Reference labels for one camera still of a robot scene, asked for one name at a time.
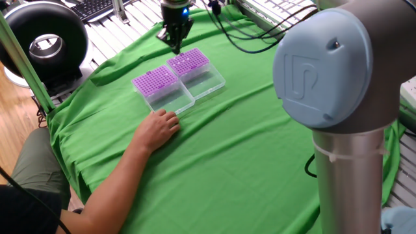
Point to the white power strip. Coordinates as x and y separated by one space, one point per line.
409 91

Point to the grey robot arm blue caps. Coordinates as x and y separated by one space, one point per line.
325 65

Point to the black computer keyboard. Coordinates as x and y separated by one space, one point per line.
94 8

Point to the black shirt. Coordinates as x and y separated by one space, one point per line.
26 214

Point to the green table cloth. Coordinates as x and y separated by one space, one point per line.
227 146

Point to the olive trousers leg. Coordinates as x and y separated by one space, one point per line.
35 165

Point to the clear tip box purple rack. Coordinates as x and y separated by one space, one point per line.
156 81

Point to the person's bare hand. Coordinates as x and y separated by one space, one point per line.
156 130

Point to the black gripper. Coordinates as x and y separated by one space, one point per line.
172 16

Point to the small metal stand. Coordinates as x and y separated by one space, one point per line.
118 9

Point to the green wrapped frame post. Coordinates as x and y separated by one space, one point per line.
26 65

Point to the clear tip box holding tips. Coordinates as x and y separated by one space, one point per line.
191 61

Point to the person's bare forearm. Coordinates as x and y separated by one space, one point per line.
107 195

